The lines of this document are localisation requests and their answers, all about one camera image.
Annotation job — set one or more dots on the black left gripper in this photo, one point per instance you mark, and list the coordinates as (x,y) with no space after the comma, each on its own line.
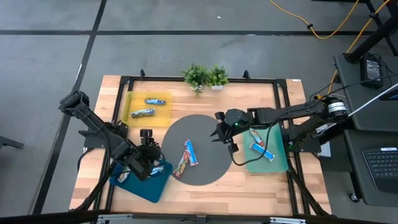
(143,155)

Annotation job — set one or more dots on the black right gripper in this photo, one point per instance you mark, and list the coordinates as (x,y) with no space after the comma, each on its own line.
(236,123)

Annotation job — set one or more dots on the red green granola bar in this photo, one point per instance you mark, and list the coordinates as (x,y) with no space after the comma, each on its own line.
(181,166)

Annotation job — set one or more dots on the bright blue granola bar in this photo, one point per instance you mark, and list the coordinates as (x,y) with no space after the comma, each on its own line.
(191,154)

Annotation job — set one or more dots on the dark blue tray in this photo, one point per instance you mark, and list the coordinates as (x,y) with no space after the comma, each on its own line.
(152,189)

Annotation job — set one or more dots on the silver red granola bar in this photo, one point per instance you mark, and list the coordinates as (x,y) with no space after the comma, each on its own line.
(257,138)

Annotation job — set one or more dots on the light blue granola bar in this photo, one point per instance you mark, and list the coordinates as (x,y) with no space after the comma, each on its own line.
(143,113)

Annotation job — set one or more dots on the green silver granola bar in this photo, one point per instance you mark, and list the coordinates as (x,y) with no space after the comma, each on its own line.
(123,178)

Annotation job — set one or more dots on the dark multicoloured granola bar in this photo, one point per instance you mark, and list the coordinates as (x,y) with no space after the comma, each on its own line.
(261,151)

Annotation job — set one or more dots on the dark blue silver granola bar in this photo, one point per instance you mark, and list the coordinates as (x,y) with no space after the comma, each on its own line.
(155,101)

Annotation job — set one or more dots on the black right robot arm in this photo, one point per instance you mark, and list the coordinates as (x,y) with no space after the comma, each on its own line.
(295,113)

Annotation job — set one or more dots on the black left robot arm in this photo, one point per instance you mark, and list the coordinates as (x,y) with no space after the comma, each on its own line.
(99,130)

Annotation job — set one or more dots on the round grey woven placemat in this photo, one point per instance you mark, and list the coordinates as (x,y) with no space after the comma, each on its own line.
(211,155)

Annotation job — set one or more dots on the translucent yellow tray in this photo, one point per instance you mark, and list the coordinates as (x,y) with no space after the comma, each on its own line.
(161,119)

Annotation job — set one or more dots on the translucent green tray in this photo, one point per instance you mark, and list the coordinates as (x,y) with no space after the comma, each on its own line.
(267,165)

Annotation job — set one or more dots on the potted plant with small leaves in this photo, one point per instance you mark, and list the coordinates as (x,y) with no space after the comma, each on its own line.
(218,76)

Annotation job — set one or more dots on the potted plant with long leaves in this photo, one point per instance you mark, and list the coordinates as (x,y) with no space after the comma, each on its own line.
(196,76)

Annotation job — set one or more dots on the black beam with silver brackets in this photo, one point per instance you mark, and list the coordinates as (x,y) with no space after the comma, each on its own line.
(46,217)

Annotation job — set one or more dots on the dark grey laptop desk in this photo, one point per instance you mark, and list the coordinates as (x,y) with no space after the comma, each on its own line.
(354,174)

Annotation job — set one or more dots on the black furniture leg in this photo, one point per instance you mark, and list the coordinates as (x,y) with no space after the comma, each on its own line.
(9,142)

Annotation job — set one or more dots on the thin silver rod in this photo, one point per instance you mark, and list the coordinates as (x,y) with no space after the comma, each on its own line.
(373,99)

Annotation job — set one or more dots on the grey side table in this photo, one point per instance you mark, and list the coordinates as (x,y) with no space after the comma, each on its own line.
(382,121)

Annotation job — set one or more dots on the black power adapter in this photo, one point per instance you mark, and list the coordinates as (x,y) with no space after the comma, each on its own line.
(372,70)

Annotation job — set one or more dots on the black laptop keyboard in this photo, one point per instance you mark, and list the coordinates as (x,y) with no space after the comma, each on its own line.
(384,165)

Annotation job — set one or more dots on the black stand pole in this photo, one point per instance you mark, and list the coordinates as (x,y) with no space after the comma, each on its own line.
(373,39)

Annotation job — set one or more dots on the black aluminium table frame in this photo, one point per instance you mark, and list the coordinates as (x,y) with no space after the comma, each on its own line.
(161,78)

